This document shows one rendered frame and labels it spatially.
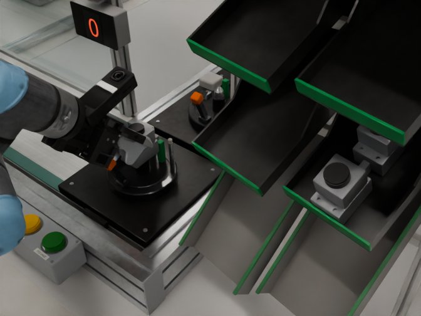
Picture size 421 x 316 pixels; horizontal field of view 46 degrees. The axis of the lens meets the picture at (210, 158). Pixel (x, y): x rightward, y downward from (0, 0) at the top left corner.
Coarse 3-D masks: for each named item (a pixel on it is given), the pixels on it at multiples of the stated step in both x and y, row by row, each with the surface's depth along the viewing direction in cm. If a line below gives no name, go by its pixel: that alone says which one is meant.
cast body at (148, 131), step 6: (132, 126) 92; (138, 126) 92; (144, 126) 93; (138, 132) 91; (144, 132) 92; (150, 132) 92; (126, 138) 92; (150, 138) 93; (156, 138) 97; (156, 144) 95; (120, 150) 93; (144, 150) 93; (150, 150) 95; (156, 150) 96; (144, 156) 94; (150, 156) 95; (138, 162) 93; (144, 162) 94
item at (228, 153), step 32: (256, 96) 73; (288, 96) 71; (224, 128) 72; (256, 128) 70; (288, 128) 69; (320, 128) 67; (224, 160) 69; (256, 160) 68; (288, 160) 65; (256, 192) 65
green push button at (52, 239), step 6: (48, 234) 88; (54, 234) 88; (60, 234) 88; (42, 240) 88; (48, 240) 88; (54, 240) 88; (60, 240) 87; (48, 246) 86; (54, 246) 86; (60, 246) 87
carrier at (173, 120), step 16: (208, 80) 123; (224, 80) 113; (208, 96) 116; (224, 96) 111; (160, 112) 116; (176, 112) 116; (192, 112) 113; (208, 112) 113; (160, 128) 112; (176, 128) 112; (192, 128) 112
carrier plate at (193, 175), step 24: (168, 144) 107; (96, 168) 102; (192, 168) 102; (216, 168) 101; (72, 192) 97; (96, 192) 97; (168, 192) 96; (192, 192) 96; (120, 216) 92; (144, 216) 92; (168, 216) 92; (144, 240) 88
